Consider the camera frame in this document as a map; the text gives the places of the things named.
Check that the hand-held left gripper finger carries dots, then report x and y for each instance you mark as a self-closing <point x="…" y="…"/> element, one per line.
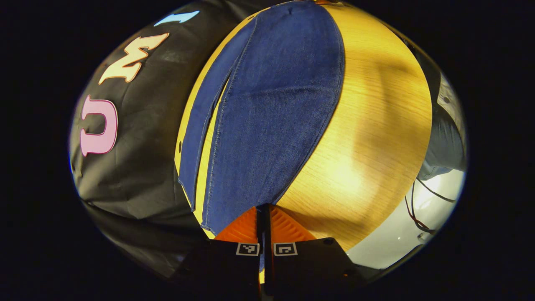
<point x="267" y="230"/>
<point x="260" y="230"/>

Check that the black backdrop cloth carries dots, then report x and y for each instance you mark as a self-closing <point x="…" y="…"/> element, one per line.
<point x="146" y="146"/>

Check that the blue denim jeans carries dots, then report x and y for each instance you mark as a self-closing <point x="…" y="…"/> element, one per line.
<point x="271" y="117"/>

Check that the person's grey trouser leg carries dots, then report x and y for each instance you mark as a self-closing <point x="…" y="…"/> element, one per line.
<point x="445" y="142"/>

